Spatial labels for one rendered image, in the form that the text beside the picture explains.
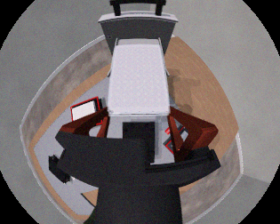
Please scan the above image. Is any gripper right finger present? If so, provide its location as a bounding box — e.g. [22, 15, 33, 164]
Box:
[167, 106, 219, 163]

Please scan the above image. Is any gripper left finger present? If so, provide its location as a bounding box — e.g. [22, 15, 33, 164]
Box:
[60, 107, 110, 137]

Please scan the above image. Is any grey plate hotel rack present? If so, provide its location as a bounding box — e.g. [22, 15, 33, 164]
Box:
[100, 18, 176, 58]

